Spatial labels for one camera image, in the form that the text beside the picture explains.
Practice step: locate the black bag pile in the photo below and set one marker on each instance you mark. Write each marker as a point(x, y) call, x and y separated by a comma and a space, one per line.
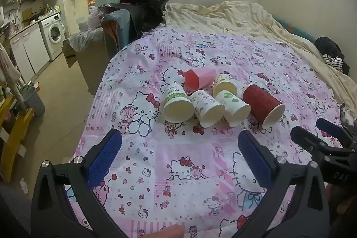
point(145, 3)

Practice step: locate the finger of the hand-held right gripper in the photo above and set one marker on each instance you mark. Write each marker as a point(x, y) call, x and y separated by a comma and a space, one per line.
point(306, 140)
point(332, 129)

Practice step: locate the blue jacket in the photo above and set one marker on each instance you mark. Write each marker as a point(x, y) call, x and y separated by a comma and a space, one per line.
point(117, 29)

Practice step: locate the striped garment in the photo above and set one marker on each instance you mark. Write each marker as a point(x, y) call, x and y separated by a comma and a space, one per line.
point(334, 62)

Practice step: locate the person's left hand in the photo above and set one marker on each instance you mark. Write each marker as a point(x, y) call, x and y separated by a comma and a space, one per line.
point(170, 231)

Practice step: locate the blue mattress edge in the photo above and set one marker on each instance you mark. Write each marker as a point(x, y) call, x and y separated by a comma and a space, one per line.
point(295, 29)

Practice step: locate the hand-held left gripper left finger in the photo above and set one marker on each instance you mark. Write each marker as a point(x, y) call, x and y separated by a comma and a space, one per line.
point(103, 160)

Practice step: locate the dark clothing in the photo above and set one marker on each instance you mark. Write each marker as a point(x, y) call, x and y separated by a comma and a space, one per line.
point(327, 45)

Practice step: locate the red ribbed paper cup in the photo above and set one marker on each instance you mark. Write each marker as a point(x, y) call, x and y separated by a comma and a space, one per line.
point(260, 102)

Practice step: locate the white paper scrap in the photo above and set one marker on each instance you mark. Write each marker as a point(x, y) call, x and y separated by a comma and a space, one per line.
point(24, 186)

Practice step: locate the white cup green leaf pattern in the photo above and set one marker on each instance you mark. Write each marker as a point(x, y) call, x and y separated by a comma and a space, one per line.
point(224, 84)

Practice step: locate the pink hanging garment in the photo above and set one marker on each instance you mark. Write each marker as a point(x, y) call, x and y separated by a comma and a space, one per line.
point(8, 65)

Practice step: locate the white washing machine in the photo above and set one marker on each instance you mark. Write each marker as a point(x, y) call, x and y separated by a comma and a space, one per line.
point(53, 31)

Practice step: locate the pink cartoon printed blanket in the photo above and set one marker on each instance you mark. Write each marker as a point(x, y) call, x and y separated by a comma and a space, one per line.
point(178, 171)

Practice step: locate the white cup green label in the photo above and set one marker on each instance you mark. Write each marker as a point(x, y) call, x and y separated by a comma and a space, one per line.
point(175, 104)

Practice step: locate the grey trash bin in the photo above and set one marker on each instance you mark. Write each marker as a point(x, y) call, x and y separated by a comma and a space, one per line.
point(35, 101)

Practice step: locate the pink faceted cup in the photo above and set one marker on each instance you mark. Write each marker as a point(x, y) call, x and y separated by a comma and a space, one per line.
point(199, 77)

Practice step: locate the white cup green dots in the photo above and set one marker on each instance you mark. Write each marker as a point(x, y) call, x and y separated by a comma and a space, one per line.
point(233, 107)

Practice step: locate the white kitchen cabinet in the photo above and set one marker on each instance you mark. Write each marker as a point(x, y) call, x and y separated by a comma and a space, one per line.
point(28, 51)

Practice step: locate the white cup cartoon print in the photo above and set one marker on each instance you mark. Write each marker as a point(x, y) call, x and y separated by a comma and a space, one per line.
point(207, 109)

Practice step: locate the cardboard box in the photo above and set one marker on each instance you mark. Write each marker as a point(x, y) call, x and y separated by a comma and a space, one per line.
point(69, 55)

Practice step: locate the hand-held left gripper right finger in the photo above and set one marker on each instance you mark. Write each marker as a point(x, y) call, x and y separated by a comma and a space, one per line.
point(256, 160)

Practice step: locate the cream duvet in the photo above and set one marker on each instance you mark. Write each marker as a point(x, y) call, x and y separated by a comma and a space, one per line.
point(251, 23)

